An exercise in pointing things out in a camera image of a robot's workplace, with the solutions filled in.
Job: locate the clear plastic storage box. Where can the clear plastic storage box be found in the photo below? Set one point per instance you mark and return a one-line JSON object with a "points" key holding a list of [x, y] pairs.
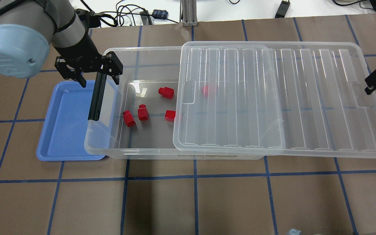
{"points": [[146, 69]]}

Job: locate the blue usb hub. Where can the blue usb hub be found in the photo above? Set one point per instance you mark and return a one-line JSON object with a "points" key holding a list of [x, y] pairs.
{"points": [[160, 14]]}

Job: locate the clear plastic box lid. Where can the clear plastic box lid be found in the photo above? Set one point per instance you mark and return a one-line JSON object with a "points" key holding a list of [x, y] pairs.
{"points": [[275, 98]]}

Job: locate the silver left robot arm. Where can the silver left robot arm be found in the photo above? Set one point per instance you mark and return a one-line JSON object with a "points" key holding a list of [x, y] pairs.
{"points": [[28, 28]]}

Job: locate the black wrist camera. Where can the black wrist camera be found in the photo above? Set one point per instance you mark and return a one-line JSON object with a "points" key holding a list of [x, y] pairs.
{"points": [[89, 19]]}

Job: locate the black power adapter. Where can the black power adapter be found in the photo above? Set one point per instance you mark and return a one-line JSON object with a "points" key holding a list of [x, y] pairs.
{"points": [[282, 9]]}

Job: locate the blue plastic tray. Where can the blue plastic tray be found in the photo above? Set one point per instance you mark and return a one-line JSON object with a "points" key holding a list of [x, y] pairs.
{"points": [[67, 134]]}

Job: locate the red block under lid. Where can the red block under lid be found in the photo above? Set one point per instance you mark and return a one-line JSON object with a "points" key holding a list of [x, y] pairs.
{"points": [[209, 90]]}

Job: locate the aluminium frame post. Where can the aluminium frame post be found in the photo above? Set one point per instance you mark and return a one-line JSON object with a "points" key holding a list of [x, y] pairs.
{"points": [[188, 13]]}

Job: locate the red block hollow side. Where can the red block hollow side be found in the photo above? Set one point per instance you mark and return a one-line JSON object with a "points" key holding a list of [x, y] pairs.
{"points": [[170, 115]]}

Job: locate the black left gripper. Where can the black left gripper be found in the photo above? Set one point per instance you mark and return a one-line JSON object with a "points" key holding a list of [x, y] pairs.
{"points": [[77, 52]]}

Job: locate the red block with stud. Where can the red block with stud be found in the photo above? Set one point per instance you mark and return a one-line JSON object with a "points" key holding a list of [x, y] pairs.
{"points": [[166, 92], [143, 114], [128, 118]]}

